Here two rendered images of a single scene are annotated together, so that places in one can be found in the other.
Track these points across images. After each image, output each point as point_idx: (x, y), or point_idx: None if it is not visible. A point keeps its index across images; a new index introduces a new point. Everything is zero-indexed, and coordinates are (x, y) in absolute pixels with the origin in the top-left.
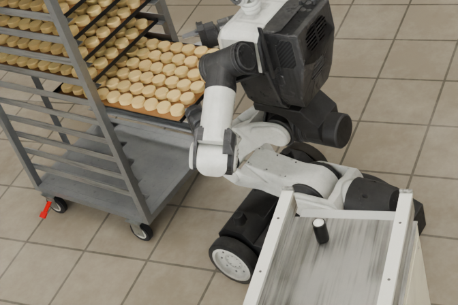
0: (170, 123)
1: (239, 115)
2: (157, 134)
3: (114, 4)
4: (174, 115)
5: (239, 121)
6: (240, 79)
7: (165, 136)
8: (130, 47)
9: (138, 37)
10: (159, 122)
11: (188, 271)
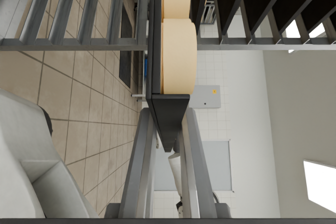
0: (39, 2)
1: (65, 167)
2: None
3: None
4: (172, 42)
5: (49, 167)
6: None
7: None
8: None
9: (203, 3)
10: None
11: None
